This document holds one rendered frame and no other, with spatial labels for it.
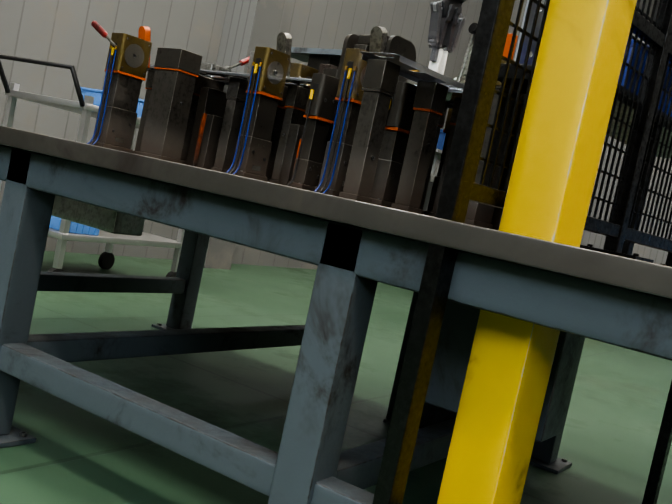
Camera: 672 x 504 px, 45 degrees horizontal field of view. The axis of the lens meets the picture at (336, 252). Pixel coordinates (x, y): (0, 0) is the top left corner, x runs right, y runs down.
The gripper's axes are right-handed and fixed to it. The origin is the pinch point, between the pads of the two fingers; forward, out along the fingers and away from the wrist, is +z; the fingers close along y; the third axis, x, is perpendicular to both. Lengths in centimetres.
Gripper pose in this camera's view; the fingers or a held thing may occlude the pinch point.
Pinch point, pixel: (437, 63)
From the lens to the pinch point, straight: 211.0
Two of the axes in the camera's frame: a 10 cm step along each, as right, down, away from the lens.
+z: -2.1, 9.8, 0.7
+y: -6.5, -0.9, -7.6
